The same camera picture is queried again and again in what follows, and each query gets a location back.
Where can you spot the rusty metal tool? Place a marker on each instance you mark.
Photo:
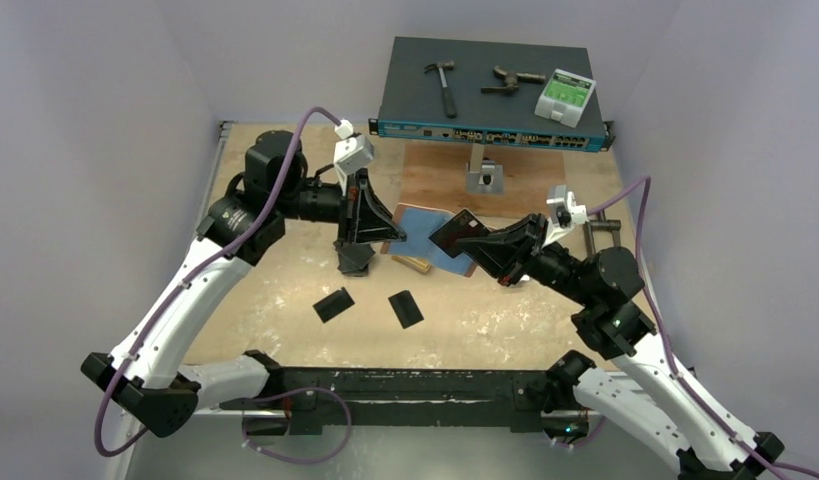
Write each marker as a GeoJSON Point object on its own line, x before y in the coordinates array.
{"type": "Point", "coordinates": [511, 81]}

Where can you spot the black VIP card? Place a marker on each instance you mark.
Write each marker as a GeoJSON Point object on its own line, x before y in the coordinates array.
{"type": "Point", "coordinates": [464, 224]}

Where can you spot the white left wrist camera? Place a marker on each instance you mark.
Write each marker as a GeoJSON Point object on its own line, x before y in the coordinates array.
{"type": "Point", "coordinates": [352, 152]}

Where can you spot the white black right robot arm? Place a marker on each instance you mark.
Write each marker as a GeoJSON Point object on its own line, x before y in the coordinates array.
{"type": "Point", "coordinates": [676, 416]}

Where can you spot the dark metal clamp handle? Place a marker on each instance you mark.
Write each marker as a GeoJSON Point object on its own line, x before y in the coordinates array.
{"type": "Point", "coordinates": [611, 226]}

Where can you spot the white green electronic box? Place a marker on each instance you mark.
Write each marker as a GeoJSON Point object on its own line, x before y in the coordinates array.
{"type": "Point", "coordinates": [564, 98]}

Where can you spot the pink leather card holder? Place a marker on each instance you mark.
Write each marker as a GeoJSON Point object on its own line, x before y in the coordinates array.
{"type": "Point", "coordinates": [419, 223]}

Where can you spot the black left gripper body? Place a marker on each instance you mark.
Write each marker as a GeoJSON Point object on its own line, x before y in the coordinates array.
{"type": "Point", "coordinates": [323, 202]}

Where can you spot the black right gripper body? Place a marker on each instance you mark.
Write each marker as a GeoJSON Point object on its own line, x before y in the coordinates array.
{"type": "Point", "coordinates": [528, 242]}

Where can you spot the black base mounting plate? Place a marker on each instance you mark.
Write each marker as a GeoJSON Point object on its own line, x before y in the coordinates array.
{"type": "Point", "coordinates": [522, 401]}

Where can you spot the brown wooden board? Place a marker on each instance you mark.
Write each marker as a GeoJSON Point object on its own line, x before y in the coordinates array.
{"type": "Point", "coordinates": [435, 175]}

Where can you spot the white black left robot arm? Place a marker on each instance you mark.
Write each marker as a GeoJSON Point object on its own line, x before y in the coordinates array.
{"type": "Point", "coordinates": [145, 374]}

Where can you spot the blue grey network switch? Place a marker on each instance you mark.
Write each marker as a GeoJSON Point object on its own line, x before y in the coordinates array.
{"type": "Point", "coordinates": [412, 108]}

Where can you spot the metal stand bracket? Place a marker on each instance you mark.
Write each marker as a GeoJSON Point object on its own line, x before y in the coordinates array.
{"type": "Point", "coordinates": [483, 175]}

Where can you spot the small claw hammer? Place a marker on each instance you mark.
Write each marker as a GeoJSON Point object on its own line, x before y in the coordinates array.
{"type": "Point", "coordinates": [448, 101]}

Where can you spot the single black card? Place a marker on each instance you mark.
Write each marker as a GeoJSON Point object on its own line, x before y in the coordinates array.
{"type": "Point", "coordinates": [333, 304]}
{"type": "Point", "coordinates": [406, 309]}

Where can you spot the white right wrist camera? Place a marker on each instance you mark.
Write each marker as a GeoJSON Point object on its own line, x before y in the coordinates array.
{"type": "Point", "coordinates": [564, 213]}

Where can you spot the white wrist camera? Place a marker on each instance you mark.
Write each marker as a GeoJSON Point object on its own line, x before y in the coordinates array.
{"type": "Point", "coordinates": [352, 152]}
{"type": "Point", "coordinates": [564, 213]}

